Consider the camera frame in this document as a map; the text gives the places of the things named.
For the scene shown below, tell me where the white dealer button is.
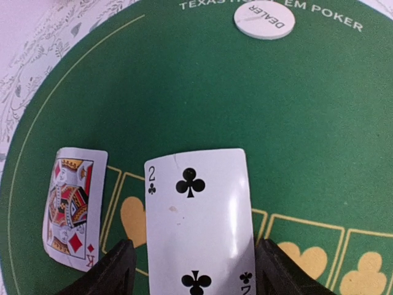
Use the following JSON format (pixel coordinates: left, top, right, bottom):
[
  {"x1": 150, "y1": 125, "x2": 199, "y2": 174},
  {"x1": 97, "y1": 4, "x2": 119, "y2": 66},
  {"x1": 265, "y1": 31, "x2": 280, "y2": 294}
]
[{"x1": 233, "y1": 1, "x2": 296, "y2": 40}]

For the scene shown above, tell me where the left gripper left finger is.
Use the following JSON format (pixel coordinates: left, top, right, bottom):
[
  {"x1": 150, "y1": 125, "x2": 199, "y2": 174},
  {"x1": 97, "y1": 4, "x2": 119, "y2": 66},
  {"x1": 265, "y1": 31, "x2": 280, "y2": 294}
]
[{"x1": 58, "y1": 239, "x2": 136, "y2": 295}]

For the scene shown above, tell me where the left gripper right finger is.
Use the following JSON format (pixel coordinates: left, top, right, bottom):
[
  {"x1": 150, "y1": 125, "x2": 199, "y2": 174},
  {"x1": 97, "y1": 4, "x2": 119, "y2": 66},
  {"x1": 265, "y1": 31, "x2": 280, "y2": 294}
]
[{"x1": 255, "y1": 239, "x2": 325, "y2": 294}]

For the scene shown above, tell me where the king of diamonds card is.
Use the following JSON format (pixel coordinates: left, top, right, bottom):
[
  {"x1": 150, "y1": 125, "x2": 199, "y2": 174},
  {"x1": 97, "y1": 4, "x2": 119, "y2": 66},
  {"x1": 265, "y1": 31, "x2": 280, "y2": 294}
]
[{"x1": 42, "y1": 147, "x2": 108, "y2": 272}]

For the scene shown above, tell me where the green round poker mat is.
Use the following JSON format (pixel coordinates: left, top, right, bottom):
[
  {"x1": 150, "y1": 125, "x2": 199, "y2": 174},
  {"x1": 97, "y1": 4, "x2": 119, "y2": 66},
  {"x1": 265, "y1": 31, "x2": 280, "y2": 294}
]
[{"x1": 1, "y1": 1, "x2": 392, "y2": 294}]

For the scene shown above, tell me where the two of clubs card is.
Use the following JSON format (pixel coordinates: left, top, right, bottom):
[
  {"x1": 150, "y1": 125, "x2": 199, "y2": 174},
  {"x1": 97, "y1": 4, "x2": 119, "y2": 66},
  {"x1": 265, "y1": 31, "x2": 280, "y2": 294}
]
[{"x1": 144, "y1": 148, "x2": 256, "y2": 294}]

